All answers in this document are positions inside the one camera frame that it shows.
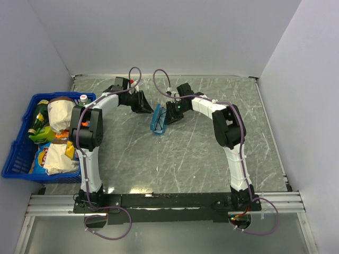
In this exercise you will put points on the dark green glass bottle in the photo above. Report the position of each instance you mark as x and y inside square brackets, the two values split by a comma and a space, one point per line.
[39, 117]

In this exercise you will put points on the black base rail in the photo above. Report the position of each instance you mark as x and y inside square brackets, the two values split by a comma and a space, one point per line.
[169, 207]

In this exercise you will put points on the blue plastic basket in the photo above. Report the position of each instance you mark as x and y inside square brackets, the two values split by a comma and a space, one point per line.
[23, 150]

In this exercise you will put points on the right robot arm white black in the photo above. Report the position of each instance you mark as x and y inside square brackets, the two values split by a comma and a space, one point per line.
[229, 132]

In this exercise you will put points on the black thin sunglasses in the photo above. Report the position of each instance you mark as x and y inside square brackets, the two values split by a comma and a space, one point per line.
[159, 125]

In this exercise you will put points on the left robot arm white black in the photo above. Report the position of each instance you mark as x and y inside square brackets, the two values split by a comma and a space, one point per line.
[86, 132]

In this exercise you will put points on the green bottle white cap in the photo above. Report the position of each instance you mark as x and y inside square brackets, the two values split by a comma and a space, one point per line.
[84, 100]

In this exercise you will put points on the blue yellow chips bag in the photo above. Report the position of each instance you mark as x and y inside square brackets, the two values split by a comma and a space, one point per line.
[40, 156]

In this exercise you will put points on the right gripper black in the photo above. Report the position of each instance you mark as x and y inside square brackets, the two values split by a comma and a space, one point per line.
[171, 117]

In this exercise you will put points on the brown white paper bag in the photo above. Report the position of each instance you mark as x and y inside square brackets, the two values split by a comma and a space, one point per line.
[60, 113]

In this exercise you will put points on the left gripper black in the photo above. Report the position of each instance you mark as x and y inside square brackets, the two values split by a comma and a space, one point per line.
[142, 106]

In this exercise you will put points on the blue translucent glasses case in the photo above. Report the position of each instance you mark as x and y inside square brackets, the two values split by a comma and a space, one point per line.
[155, 114]

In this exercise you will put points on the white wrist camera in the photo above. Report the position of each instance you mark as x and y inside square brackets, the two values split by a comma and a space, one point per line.
[134, 86]
[172, 94]

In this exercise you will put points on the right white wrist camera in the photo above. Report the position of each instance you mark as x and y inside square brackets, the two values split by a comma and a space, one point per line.
[172, 94]

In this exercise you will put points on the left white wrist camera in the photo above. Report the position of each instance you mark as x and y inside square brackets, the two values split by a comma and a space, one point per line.
[134, 86]

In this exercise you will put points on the lime green snack pack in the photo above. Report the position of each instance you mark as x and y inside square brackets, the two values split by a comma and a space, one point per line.
[45, 135]

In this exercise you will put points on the orange snack pack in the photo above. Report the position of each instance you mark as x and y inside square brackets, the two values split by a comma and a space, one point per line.
[65, 133]

